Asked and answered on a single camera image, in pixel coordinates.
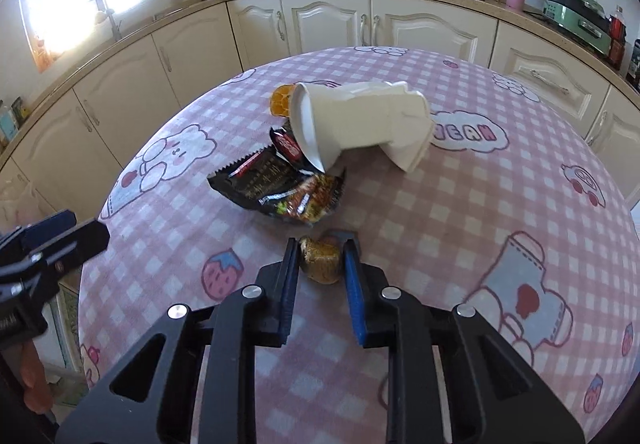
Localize orange peel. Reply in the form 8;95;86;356
269;85;295;117

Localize gold foil wrapper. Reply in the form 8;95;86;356
299;236;342;285

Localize red cap soy bottle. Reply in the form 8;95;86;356
608;6;626;71

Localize green electric cooker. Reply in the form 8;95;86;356
544;0;612;56

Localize black snack wrapper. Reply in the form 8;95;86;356
207;121;346;225

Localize white paper cups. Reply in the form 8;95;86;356
288;82;435;172

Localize pink checkered tablecloth table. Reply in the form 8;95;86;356
79;48;639;436

